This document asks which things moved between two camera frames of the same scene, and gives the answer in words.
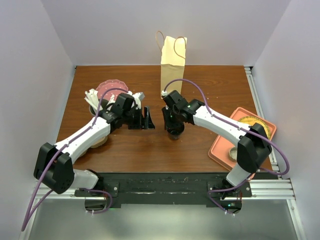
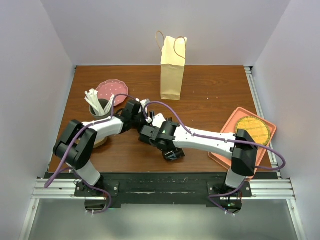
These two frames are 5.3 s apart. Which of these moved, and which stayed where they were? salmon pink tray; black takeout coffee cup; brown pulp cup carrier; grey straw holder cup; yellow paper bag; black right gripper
Moved: black right gripper; black takeout coffee cup
Stayed: brown pulp cup carrier; salmon pink tray; yellow paper bag; grey straw holder cup
